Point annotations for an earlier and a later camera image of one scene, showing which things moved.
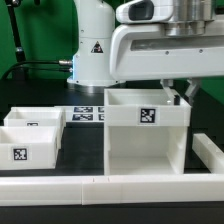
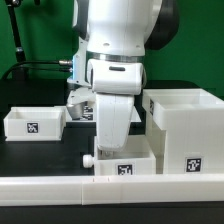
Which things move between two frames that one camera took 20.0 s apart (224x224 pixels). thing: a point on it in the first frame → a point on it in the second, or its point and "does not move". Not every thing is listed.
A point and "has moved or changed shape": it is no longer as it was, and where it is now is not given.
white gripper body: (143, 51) → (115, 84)
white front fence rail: (109, 190) does not move
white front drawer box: (28, 147) → (136, 158)
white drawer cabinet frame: (144, 132) has moved or changed shape
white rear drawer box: (35, 116) does not move
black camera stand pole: (19, 74) does not move
